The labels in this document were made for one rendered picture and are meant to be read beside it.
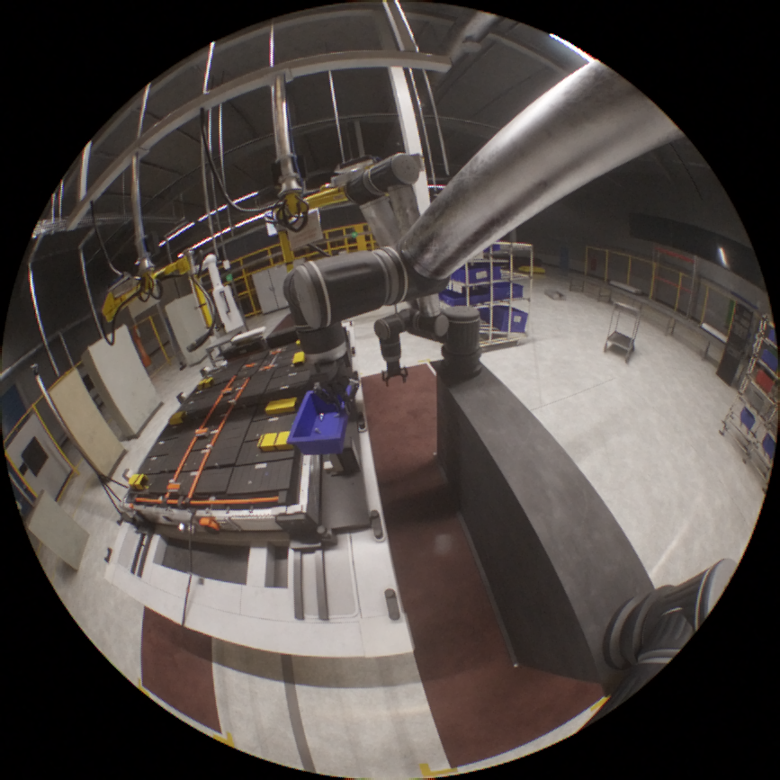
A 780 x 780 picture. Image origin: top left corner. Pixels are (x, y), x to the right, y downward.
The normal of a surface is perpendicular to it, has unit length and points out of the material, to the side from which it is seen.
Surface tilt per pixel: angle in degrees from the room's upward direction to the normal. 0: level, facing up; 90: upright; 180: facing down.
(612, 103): 109
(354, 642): 0
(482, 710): 0
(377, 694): 0
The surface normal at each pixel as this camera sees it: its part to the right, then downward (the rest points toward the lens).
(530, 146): -0.75, 0.55
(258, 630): -0.14, -0.82
